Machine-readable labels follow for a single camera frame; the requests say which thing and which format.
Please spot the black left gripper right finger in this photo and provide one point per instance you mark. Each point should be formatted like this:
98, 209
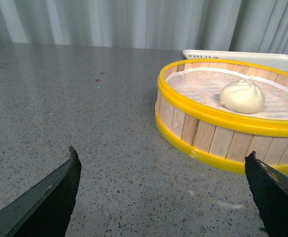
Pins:
269, 188

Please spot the white steamed bun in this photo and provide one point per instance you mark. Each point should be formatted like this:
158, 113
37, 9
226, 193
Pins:
242, 96

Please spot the yellow rimmed bamboo steamer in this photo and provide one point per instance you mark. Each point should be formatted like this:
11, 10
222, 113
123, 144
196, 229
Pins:
215, 137

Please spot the white bear print tray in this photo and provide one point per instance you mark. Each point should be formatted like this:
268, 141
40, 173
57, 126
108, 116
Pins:
277, 61

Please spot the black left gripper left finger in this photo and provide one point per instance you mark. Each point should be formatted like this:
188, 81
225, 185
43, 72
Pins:
45, 209

